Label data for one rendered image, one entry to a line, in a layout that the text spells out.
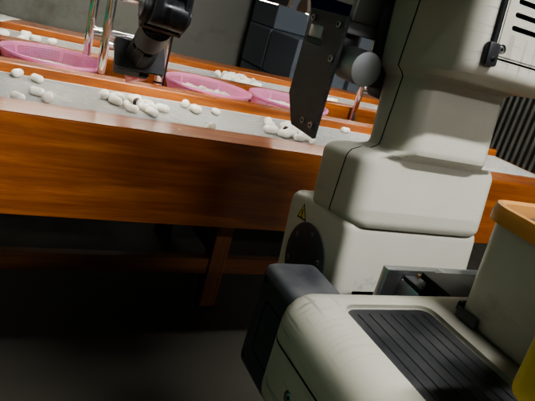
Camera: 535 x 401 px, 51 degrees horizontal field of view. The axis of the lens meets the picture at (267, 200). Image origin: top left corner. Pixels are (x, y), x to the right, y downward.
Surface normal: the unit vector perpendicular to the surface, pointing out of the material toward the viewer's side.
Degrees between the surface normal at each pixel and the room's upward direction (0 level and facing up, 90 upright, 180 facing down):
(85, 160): 90
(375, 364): 9
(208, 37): 90
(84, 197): 90
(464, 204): 82
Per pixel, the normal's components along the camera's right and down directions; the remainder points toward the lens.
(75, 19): 0.38, 0.40
